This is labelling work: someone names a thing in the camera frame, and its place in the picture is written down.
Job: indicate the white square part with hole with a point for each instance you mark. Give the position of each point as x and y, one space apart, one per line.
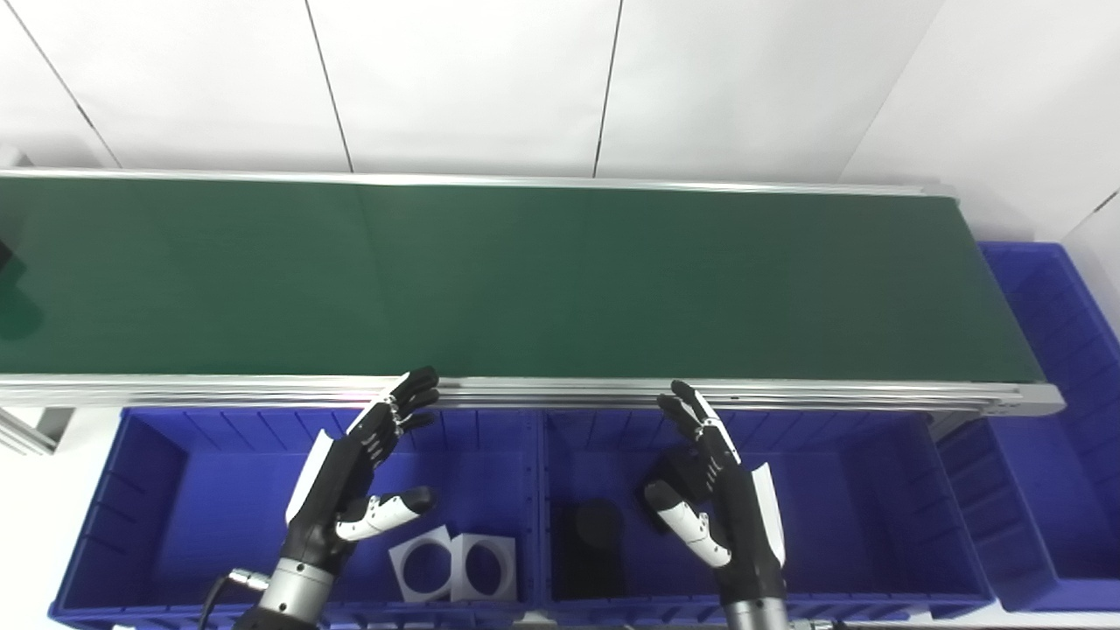
398 556
503 547

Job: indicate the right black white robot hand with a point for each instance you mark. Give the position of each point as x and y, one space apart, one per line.
744 525

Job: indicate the green conveyor belt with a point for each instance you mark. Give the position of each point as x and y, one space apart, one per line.
525 280
612 394

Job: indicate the empty blue plastic bin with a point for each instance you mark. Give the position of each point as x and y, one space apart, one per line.
1059 420

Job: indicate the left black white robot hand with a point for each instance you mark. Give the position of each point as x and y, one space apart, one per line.
337 490

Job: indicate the blue bin with white parts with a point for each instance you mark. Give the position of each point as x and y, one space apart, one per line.
201 507

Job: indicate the blue bin with black parts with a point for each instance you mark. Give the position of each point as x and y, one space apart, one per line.
857 516

